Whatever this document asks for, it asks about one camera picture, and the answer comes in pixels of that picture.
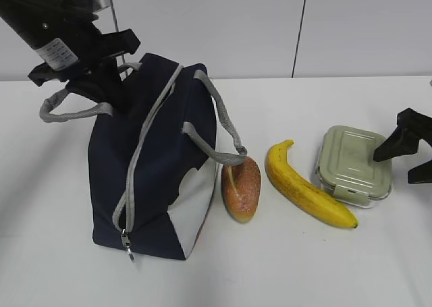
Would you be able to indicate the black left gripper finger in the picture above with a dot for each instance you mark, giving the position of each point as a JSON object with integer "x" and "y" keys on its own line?
{"x": 101, "y": 84}

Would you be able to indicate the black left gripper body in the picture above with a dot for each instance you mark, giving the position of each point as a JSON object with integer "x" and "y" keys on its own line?
{"x": 68, "y": 58}

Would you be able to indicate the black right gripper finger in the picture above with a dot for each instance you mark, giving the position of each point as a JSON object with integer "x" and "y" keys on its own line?
{"x": 421, "y": 174}
{"x": 412, "y": 127}

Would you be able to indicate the green lidded lunch box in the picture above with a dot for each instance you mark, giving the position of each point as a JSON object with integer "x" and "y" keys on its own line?
{"x": 345, "y": 168}

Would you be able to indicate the navy blue lunch bag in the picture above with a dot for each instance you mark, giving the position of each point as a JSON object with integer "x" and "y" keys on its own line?
{"x": 152, "y": 170}

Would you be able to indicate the yellow banana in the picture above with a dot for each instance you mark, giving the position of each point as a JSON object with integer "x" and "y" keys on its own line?
{"x": 302, "y": 193}

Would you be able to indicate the brown bread roll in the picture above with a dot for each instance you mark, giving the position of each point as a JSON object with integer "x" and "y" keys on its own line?
{"x": 241, "y": 188}

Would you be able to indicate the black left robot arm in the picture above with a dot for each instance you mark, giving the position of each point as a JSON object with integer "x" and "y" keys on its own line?
{"x": 39, "y": 21}

